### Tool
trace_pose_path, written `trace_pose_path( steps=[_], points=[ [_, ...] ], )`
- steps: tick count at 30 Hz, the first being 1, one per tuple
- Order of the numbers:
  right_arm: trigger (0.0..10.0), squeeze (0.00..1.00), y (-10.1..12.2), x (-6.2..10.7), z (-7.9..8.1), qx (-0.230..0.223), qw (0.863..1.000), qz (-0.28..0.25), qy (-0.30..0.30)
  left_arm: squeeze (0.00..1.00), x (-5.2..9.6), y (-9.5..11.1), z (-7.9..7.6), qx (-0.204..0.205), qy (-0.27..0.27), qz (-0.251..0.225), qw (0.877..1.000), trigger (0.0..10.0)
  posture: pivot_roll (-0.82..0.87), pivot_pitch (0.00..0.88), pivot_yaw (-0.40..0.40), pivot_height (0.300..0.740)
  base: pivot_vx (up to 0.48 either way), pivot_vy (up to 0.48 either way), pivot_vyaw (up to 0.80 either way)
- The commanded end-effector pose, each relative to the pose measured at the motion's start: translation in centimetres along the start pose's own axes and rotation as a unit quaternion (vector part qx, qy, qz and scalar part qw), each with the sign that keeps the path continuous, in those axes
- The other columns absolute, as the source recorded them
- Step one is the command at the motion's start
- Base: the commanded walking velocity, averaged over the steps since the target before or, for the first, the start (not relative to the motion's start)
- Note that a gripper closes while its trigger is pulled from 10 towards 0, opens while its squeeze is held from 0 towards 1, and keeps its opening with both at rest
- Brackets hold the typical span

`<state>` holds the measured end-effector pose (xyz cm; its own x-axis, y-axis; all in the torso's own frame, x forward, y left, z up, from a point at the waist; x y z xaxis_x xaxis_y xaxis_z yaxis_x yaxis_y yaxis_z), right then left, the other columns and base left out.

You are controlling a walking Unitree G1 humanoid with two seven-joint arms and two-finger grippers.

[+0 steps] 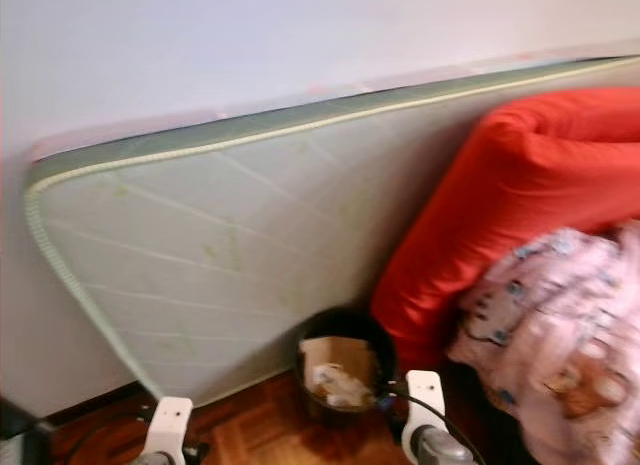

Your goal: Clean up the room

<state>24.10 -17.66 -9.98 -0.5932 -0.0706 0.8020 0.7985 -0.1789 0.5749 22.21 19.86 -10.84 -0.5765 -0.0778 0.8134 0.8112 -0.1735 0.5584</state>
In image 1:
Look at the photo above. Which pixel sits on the pink cartoon print blanket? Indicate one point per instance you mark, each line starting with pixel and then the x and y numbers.
pixel 550 315

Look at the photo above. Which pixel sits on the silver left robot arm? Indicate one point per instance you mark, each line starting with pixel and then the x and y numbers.
pixel 155 460

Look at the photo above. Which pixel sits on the dark cabinet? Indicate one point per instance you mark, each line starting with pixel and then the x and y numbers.
pixel 20 435

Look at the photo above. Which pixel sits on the green white quilted mattress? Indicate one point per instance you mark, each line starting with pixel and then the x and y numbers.
pixel 240 235

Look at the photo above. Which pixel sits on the brown cardboard box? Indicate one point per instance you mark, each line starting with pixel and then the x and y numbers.
pixel 325 353

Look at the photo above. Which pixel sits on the black waste bin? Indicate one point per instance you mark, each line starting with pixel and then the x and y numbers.
pixel 350 320

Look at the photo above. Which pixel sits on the crumpled white paper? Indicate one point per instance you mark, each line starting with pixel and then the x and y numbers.
pixel 345 387

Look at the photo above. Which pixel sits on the large red sofa cushion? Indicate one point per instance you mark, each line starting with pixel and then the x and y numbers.
pixel 510 185

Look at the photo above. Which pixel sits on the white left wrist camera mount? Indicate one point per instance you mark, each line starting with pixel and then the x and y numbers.
pixel 168 430

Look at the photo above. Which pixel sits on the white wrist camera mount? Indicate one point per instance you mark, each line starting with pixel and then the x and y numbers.
pixel 425 400
pixel 168 430

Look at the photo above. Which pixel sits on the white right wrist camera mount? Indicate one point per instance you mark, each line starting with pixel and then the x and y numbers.
pixel 425 400

